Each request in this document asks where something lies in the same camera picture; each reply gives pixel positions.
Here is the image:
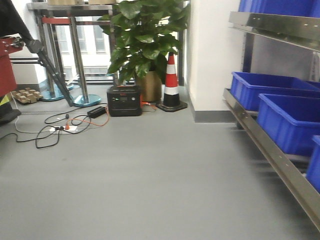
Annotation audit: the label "black power adapter brick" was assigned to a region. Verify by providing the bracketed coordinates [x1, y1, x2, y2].
[87, 106, 107, 119]

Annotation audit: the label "black tripod leg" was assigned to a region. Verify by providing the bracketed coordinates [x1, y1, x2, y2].
[0, 0, 74, 107]

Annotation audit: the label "brown cardboard packing pieces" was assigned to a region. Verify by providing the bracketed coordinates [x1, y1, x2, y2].
[11, 87, 44, 104]

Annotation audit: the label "steel table with red bar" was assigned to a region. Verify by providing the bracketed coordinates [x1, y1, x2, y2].
[26, 0, 118, 86]

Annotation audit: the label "orange white traffic cone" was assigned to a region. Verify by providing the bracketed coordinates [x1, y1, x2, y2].
[156, 52, 188, 113]

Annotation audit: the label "steel rack rail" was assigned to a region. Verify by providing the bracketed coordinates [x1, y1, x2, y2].
[223, 88, 320, 229]
[229, 11, 320, 52]

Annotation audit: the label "black portable power station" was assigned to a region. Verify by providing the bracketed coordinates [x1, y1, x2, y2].
[106, 85, 142, 117]

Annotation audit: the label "orange extension cable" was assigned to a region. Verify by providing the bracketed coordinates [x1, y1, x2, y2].
[64, 100, 159, 131]

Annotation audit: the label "blue bin near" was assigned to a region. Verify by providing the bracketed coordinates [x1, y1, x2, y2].
[306, 135, 320, 193]

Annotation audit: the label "red robot base panel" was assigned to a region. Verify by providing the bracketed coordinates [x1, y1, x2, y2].
[0, 36, 25, 97]

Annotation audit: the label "blue bin middle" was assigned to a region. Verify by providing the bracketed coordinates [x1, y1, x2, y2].
[257, 93, 320, 157]

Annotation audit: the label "blue bin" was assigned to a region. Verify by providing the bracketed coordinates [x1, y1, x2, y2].
[306, 135, 320, 193]
[230, 71, 320, 112]
[257, 93, 320, 157]

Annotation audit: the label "steel rack lower rail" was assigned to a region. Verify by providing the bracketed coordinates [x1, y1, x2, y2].
[223, 88, 320, 229]

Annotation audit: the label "green potted plant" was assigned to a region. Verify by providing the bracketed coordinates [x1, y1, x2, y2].
[98, 0, 191, 102]

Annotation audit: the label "steel rack upper rail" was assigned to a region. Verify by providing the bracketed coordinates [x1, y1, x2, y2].
[229, 11, 320, 52]

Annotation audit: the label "blue bin far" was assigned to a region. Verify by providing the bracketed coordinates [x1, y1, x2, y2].
[230, 71, 320, 112]

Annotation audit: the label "white power strip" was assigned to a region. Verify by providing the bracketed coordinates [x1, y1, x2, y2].
[49, 125, 78, 133]

